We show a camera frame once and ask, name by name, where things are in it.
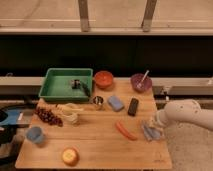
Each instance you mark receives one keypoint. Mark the blue sponge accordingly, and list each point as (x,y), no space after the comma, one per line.
(115,103)

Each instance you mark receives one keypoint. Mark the orange bowl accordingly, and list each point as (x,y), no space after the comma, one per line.
(103,79)

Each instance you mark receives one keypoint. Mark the metal post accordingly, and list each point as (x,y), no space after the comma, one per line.
(148,15)
(84,15)

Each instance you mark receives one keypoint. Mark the yellow banana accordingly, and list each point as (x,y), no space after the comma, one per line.
(69,108)

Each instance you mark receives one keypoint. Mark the blue plastic cup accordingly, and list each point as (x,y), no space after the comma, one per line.
(35,135)

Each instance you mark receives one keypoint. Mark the black rectangular block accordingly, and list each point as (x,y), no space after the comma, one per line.
(133,107)

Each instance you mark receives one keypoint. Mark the red grape bunch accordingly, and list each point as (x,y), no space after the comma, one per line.
(48,117)

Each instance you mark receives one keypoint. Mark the blue black machine at left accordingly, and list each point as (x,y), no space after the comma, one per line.
(13,117)

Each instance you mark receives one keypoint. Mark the black object in tray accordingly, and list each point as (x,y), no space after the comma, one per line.
(78,84)

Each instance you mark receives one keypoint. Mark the left metal post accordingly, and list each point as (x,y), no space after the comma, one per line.
(84,15)

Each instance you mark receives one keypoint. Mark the white spoon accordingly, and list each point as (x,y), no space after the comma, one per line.
(143,78)

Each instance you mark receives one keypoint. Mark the purple bowl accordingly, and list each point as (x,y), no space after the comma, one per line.
(136,78)

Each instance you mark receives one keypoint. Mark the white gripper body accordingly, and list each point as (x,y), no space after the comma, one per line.
(157,121)

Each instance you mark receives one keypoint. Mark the orange yellow apple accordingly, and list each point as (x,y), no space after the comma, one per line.
(70,156)

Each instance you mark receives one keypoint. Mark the right metal post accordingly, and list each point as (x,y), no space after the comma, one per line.
(148,15)

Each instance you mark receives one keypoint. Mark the orange carrot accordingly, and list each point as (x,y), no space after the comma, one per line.
(124,131)

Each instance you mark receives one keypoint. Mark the small metal cup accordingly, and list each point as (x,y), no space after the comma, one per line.
(98,102)

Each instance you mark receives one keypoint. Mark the green plastic tray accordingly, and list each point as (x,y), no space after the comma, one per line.
(56,86)

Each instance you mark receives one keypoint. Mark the light blue towel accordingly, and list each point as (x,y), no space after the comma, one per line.
(151,133)

